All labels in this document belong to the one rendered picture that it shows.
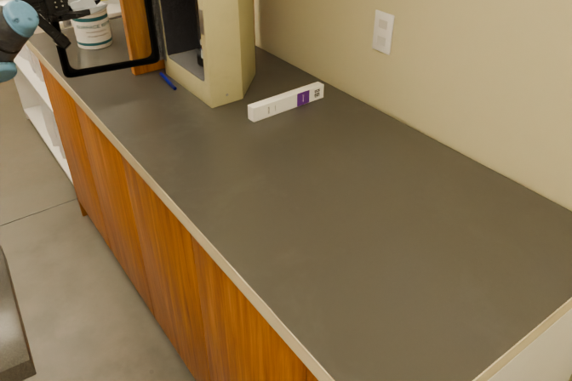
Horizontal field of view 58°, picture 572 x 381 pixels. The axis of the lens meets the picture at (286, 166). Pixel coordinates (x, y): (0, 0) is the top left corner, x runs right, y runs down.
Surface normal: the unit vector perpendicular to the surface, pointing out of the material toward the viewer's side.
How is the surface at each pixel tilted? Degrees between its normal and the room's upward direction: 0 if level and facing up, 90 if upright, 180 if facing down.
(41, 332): 0
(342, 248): 1
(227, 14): 90
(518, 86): 90
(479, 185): 0
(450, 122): 90
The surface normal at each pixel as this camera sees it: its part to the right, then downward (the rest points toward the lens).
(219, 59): 0.59, 0.44
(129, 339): 0.00, -0.83
